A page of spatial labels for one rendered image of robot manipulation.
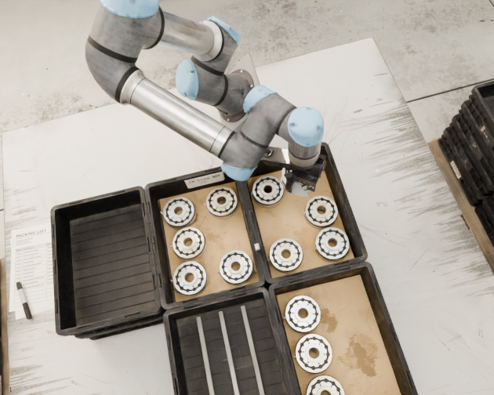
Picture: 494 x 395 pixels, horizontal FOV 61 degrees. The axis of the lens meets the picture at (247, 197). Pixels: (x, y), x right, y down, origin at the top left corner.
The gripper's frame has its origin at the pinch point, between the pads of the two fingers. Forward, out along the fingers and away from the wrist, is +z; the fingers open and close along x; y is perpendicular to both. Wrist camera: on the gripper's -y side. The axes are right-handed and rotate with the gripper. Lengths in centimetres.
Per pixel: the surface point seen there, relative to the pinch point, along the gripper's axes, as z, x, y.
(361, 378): 17, -40, 37
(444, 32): 105, 176, 31
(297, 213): 17.6, -1.9, 2.5
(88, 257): 16, -43, -53
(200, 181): 11.2, -6.4, -29.6
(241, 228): 17.2, -13.9, -11.7
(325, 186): 17.9, 10.4, 7.1
